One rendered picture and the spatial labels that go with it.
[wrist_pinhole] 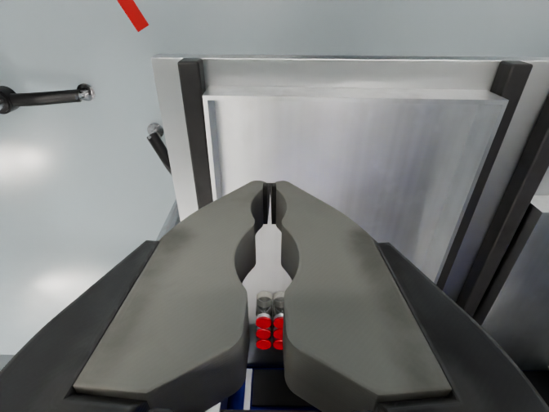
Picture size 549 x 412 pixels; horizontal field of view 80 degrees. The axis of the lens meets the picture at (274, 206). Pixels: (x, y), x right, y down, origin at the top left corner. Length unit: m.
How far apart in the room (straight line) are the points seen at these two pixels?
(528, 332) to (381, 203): 0.35
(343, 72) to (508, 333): 0.47
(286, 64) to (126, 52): 1.02
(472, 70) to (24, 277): 2.05
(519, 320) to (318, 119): 0.44
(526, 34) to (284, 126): 1.19
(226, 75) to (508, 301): 0.48
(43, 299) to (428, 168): 2.05
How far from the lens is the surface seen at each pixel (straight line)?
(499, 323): 0.62
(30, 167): 1.66
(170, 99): 0.35
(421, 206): 0.41
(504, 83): 0.37
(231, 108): 0.33
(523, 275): 0.55
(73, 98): 1.34
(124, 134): 1.40
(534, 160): 0.42
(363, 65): 0.33
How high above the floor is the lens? 1.20
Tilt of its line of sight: 57 degrees down
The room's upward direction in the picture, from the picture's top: 180 degrees counter-clockwise
